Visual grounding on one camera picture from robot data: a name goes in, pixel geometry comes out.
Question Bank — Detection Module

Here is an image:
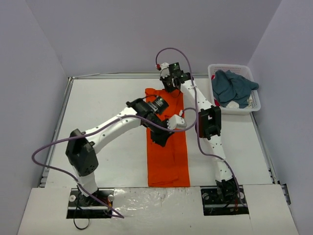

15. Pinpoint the white plastic basket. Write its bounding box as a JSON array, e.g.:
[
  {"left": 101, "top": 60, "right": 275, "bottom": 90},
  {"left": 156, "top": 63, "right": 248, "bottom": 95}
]
[{"left": 208, "top": 64, "right": 261, "bottom": 115}]

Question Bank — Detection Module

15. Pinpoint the teal t shirt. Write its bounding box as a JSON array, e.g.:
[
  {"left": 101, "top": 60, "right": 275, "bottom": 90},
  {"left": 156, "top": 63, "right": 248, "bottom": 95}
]
[{"left": 211, "top": 70, "right": 259, "bottom": 109}]

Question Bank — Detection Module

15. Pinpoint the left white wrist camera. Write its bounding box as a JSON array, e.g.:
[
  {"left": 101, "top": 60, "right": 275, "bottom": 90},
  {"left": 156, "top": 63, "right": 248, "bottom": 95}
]
[{"left": 167, "top": 114, "right": 187, "bottom": 130}]

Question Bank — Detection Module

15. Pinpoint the orange t shirt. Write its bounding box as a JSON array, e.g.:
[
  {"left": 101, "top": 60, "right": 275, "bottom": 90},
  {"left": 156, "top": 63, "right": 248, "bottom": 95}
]
[{"left": 145, "top": 88, "right": 190, "bottom": 188}]

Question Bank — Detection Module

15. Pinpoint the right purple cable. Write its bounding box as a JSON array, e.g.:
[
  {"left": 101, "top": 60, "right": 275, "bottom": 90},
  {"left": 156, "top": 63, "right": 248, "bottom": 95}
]
[{"left": 155, "top": 47, "right": 246, "bottom": 206}]

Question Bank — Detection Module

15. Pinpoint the thin black cable loop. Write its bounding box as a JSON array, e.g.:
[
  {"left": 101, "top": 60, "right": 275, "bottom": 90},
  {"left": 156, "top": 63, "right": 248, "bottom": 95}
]
[{"left": 73, "top": 215, "right": 91, "bottom": 231}]

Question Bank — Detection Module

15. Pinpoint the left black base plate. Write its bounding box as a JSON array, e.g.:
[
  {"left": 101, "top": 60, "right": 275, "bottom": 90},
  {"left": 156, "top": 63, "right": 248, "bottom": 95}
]
[{"left": 67, "top": 188, "right": 114, "bottom": 219}]

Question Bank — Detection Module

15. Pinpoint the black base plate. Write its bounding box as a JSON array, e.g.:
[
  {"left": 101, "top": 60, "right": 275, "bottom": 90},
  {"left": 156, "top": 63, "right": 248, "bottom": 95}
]
[
  {"left": 67, "top": 188, "right": 114, "bottom": 219},
  {"left": 201, "top": 185, "right": 249, "bottom": 216}
]

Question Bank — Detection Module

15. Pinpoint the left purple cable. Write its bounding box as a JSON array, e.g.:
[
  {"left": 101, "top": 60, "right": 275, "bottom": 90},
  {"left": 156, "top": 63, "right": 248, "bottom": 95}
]
[{"left": 31, "top": 107, "right": 198, "bottom": 219}]

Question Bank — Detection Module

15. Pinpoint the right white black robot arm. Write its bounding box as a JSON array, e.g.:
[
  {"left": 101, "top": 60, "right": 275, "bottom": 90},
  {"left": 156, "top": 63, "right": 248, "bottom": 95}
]
[{"left": 156, "top": 63, "right": 238, "bottom": 204}]

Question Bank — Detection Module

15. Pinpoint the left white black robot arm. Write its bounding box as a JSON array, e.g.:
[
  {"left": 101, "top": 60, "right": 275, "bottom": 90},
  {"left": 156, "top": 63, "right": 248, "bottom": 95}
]
[{"left": 66, "top": 96, "right": 173, "bottom": 205}]

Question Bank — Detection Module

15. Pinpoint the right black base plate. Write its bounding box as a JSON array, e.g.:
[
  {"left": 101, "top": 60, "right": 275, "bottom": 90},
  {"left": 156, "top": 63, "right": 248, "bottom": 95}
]
[{"left": 201, "top": 185, "right": 249, "bottom": 216}]

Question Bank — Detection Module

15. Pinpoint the white cloth in basket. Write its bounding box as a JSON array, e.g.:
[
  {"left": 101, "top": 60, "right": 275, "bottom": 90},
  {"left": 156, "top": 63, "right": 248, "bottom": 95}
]
[{"left": 226, "top": 101, "right": 240, "bottom": 109}]

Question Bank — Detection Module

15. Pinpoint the purple cable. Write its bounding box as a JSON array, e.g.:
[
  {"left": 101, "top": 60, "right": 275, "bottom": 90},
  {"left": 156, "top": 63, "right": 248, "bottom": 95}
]
[
  {"left": 155, "top": 47, "right": 246, "bottom": 206},
  {"left": 31, "top": 107, "right": 198, "bottom": 219}
]

